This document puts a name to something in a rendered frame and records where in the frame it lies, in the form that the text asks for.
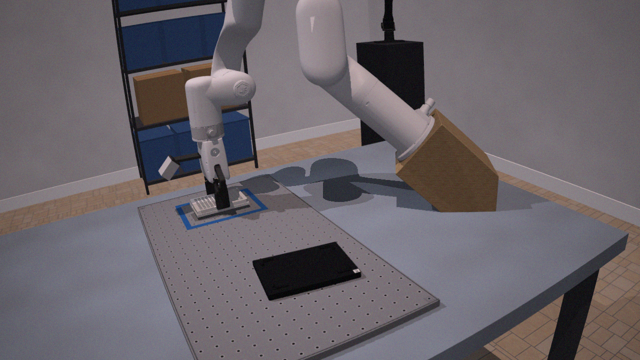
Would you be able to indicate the blue taped rectangular outline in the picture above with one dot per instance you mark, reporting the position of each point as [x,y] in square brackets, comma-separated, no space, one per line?
[189,227]

